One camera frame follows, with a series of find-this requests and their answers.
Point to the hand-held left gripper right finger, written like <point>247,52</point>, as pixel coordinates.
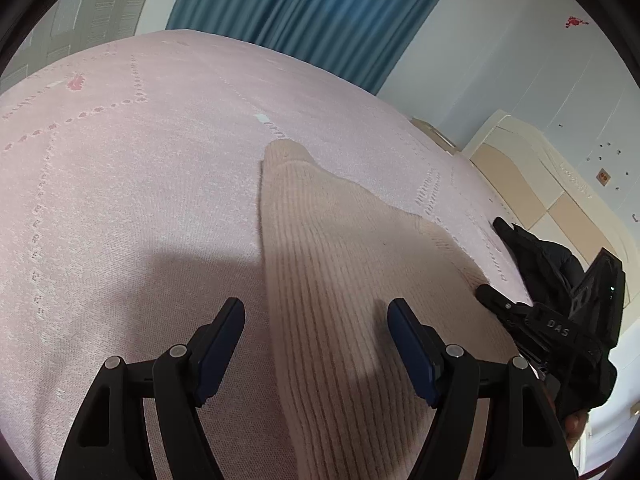
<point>407,347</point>

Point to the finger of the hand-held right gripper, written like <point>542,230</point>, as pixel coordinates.
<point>500,302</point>

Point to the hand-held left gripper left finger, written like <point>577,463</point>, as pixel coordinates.
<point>220,350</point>

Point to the beige knit sweater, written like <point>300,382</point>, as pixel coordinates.
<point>340,260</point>

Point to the person's right hand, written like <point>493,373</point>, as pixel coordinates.
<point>575,425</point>

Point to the black puffer jacket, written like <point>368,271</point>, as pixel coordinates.
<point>545,260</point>

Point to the cream bed headboard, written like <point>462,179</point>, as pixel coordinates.
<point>525,175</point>

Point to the pink bed blanket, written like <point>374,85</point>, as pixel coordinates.
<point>125,185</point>

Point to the blue curtain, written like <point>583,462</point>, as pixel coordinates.
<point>310,10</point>

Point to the white wardrobe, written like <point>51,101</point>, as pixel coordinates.
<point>90,10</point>

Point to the orange wall sticker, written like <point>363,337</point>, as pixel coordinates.
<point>603,176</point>

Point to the red wall decoration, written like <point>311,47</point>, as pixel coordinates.
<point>575,22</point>

